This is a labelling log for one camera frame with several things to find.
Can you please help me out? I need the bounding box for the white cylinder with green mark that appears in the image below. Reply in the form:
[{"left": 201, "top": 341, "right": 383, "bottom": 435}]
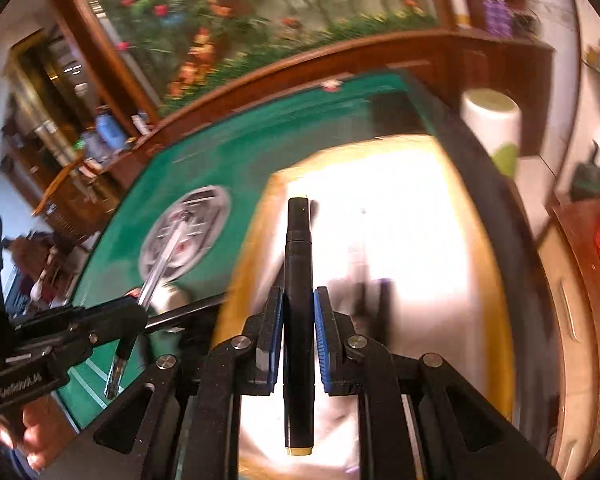
[{"left": 460, "top": 87, "right": 523, "bottom": 178}]

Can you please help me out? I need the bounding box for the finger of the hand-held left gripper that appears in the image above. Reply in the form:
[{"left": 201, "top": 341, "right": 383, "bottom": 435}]
[
  {"left": 15, "top": 296, "right": 148, "bottom": 357},
  {"left": 144, "top": 295, "right": 229, "bottom": 336}
]

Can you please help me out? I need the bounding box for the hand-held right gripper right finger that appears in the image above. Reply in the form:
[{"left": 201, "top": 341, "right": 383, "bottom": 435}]
[{"left": 315, "top": 287, "right": 563, "bottom": 480}]

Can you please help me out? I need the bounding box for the black marker with beige caps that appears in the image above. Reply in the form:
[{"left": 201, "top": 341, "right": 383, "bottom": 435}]
[{"left": 284, "top": 195, "right": 315, "bottom": 457}]

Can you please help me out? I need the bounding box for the artificial flower bamboo display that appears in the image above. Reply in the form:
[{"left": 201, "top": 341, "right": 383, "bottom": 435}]
[{"left": 80, "top": 0, "right": 441, "bottom": 116}]

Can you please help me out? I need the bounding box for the clear ballpoint pen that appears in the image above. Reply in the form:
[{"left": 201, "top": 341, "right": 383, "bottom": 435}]
[{"left": 104, "top": 212, "right": 193, "bottom": 401}]

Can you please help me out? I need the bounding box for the blue thermos jug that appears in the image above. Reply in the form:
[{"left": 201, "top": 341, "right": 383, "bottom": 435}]
[{"left": 95, "top": 112, "right": 126, "bottom": 147}]

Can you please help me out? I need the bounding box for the yellow-rimmed white tray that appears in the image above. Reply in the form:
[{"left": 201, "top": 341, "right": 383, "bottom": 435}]
[{"left": 212, "top": 135, "right": 518, "bottom": 480}]

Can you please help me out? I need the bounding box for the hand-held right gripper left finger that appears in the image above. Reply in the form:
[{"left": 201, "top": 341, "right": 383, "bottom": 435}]
[{"left": 40, "top": 287, "right": 286, "bottom": 480}]

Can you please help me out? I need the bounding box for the dark green object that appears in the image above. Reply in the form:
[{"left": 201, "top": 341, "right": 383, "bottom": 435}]
[{"left": 569, "top": 140, "right": 600, "bottom": 203}]

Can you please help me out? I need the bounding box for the person's left hand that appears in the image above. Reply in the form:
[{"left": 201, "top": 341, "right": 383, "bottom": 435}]
[{"left": 0, "top": 385, "right": 81, "bottom": 471}]

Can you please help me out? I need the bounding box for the dark wooden chair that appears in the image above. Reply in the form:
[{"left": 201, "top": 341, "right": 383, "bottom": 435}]
[{"left": 2, "top": 232, "right": 76, "bottom": 306}]

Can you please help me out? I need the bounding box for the purple bottle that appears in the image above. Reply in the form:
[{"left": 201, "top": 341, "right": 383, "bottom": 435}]
[
  {"left": 482, "top": 0, "right": 498, "bottom": 36},
  {"left": 496, "top": 0, "right": 513, "bottom": 38}
]

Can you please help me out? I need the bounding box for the carved wooden chair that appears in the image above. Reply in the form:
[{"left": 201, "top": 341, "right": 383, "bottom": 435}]
[{"left": 32, "top": 157, "right": 123, "bottom": 246}]

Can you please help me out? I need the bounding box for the round grey table control panel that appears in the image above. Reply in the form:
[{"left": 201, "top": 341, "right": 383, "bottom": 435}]
[{"left": 139, "top": 185, "right": 232, "bottom": 283}]

